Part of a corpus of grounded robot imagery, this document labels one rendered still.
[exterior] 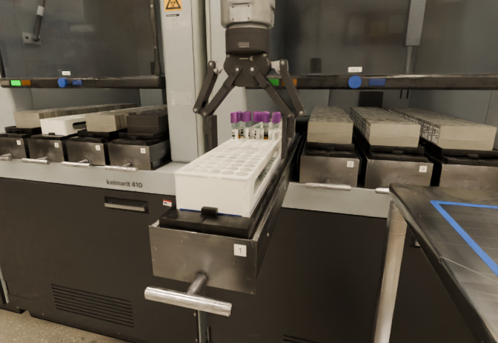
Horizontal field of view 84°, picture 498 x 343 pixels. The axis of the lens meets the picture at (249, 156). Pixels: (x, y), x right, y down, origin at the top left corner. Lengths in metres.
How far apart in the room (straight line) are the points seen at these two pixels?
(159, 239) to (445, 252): 0.30
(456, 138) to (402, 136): 0.12
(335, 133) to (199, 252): 0.51
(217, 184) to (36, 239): 1.00
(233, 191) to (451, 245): 0.23
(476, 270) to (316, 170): 0.44
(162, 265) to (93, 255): 0.75
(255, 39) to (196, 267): 0.34
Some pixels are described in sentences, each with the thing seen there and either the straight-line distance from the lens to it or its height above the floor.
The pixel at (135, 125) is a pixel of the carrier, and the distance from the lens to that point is 0.93.
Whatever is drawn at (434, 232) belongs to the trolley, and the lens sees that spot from 0.37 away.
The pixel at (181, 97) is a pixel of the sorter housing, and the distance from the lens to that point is 0.86.
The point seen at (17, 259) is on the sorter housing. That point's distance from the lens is 1.41.
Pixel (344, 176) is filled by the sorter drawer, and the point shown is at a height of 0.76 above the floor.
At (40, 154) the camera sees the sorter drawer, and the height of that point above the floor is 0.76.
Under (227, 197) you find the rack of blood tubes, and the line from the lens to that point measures 0.35.
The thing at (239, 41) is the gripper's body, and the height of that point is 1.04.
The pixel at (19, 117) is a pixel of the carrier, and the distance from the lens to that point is 1.26.
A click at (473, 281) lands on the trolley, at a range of 0.31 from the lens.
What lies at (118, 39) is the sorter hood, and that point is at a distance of 0.95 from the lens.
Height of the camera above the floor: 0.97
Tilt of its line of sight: 14 degrees down
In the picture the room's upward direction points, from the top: straight up
